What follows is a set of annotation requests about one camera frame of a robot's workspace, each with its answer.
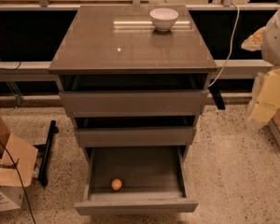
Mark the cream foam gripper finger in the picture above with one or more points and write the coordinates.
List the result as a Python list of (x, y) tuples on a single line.
[(255, 41)]

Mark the orange fruit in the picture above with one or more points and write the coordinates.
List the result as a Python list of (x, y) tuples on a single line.
[(116, 184)]

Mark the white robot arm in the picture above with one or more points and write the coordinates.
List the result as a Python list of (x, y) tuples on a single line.
[(267, 40)]

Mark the grey drawer cabinet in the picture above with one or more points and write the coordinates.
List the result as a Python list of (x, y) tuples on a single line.
[(117, 48)]

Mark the middle grey drawer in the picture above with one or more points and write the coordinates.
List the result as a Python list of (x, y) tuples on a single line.
[(135, 131)]

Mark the grey drawer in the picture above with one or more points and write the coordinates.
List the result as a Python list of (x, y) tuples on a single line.
[(153, 181), (80, 104), (135, 131)]

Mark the bottom grey drawer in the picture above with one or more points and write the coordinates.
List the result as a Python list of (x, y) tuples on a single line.
[(153, 181)]

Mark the top grey drawer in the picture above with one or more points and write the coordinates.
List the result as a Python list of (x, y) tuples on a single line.
[(80, 104)]

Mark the white ceramic bowl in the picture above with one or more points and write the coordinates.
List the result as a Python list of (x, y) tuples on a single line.
[(163, 18)]

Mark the black metal stand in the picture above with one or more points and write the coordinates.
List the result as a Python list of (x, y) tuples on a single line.
[(43, 153)]

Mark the open cardboard box left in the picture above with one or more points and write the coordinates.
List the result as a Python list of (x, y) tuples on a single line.
[(17, 163)]

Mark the black bracket behind cabinet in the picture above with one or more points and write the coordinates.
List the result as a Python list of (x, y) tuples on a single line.
[(217, 97)]

